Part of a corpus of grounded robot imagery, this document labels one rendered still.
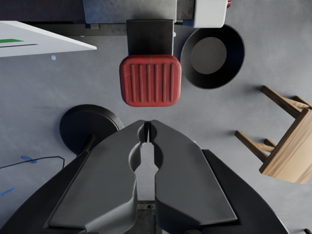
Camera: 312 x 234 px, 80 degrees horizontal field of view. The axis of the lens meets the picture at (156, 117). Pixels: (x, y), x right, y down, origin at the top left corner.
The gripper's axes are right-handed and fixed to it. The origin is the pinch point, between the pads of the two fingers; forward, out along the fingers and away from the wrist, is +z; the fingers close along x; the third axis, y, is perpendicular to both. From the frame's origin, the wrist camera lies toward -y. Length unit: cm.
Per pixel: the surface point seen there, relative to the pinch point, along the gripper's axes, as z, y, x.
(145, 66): 9.1, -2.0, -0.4
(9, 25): 30.9, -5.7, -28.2
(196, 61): 85, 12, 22
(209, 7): 22.3, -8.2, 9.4
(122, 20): 20.9, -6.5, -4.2
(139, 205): 82, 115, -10
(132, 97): 9.1, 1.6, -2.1
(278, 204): 85, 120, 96
